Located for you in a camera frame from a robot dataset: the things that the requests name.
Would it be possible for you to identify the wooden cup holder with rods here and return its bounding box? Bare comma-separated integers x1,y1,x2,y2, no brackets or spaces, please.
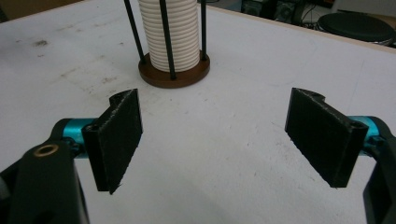
123,0,211,89

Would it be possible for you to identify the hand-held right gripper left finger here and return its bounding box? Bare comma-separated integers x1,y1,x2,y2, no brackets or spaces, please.
63,88,144,195

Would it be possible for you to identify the stack of white ribbed cups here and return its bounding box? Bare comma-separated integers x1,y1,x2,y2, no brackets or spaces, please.
137,0,201,73

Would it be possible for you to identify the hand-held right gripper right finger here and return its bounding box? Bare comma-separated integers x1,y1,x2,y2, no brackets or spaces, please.
284,87,381,189

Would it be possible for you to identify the black round stool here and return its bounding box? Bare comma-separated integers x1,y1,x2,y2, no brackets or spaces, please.
317,12,396,48

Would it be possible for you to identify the dark equipment with cables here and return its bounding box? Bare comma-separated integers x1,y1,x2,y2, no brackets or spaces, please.
241,0,318,26

